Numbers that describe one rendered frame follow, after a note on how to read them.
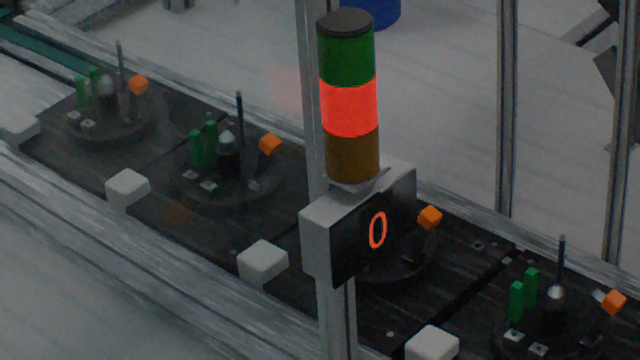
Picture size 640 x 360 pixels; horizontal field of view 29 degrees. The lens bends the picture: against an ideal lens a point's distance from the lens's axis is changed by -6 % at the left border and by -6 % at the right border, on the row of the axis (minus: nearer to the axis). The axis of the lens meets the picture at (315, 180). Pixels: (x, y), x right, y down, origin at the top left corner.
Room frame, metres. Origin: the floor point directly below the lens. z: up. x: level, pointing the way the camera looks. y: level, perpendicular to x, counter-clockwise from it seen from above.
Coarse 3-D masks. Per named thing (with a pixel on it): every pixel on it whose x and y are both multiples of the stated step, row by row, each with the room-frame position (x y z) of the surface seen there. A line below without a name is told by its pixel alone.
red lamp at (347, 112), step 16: (320, 80) 0.98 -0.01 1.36; (320, 96) 0.98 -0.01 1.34; (336, 96) 0.97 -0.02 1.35; (352, 96) 0.97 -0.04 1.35; (368, 96) 0.97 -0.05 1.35; (336, 112) 0.97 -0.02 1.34; (352, 112) 0.97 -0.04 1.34; (368, 112) 0.97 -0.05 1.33; (336, 128) 0.97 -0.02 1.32; (352, 128) 0.96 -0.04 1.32; (368, 128) 0.97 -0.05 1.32
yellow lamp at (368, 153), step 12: (324, 132) 0.98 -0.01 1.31; (372, 132) 0.97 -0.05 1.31; (324, 144) 0.98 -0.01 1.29; (336, 144) 0.97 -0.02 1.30; (348, 144) 0.97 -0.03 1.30; (360, 144) 0.97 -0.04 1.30; (372, 144) 0.97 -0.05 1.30; (324, 156) 0.99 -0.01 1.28; (336, 156) 0.97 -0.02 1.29; (348, 156) 0.97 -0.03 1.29; (360, 156) 0.97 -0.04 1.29; (372, 156) 0.97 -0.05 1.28; (336, 168) 0.97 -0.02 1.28; (348, 168) 0.97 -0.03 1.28; (360, 168) 0.97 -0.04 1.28; (372, 168) 0.97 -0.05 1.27; (336, 180) 0.97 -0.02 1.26; (348, 180) 0.97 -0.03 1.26; (360, 180) 0.97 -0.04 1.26
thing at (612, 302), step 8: (592, 296) 1.00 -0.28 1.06; (600, 296) 1.00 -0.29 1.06; (608, 296) 0.99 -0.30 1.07; (616, 296) 0.99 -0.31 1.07; (624, 296) 0.99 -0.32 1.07; (600, 304) 1.00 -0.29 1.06; (608, 304) 0.99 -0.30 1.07; (616, 304) 0.98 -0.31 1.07; (600, 312) 1.00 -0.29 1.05; (608, 312) 0.99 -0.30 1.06; (616, 312) 0.98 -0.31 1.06; (600, 320) 0.99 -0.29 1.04; (608, 320) 1.00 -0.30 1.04; (592, 328) 1.00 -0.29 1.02; (600, 328) 0.99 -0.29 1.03; (592, 336) 1.00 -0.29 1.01
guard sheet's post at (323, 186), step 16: (320, 0) 0.99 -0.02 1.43; (336, 0) 1.01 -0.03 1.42; (320, 16) 0.99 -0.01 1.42; (320, 112) 0.99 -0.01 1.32; (320, 128) 0.99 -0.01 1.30; (320, 144) 1.00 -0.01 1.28; (320, 160) 1.00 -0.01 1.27; (320, 176) 1.00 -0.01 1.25; (320, 192) 1.00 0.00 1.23; (352, 288) 1.01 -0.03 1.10; (336, 304) 0.99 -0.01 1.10; (352, 304) 1.01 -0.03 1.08; (336, 320) 0.99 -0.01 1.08; (352, 320) 1.01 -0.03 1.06; (336, 336) 0.99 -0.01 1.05; (352, 336) 1.01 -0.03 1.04; (336, 352) 0.99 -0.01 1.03; (352, 352) 1.01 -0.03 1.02
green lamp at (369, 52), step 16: (320, 32) 0.98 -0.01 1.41; (368, 32) 0.98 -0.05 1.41; (320, 48) 0.98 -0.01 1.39; (336, 48) 0.97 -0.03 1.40; (352, 48) 0.97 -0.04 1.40; (368, 48) 0.97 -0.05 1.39; (320, 64) 0.98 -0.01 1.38; (336, 64) 0.97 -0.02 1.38; (352, 64) 0.97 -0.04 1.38; (368, 64) 0.97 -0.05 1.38; (336, 80) 0.97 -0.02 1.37; (352, 80) 0.97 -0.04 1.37; (368, 80) 0.97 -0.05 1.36
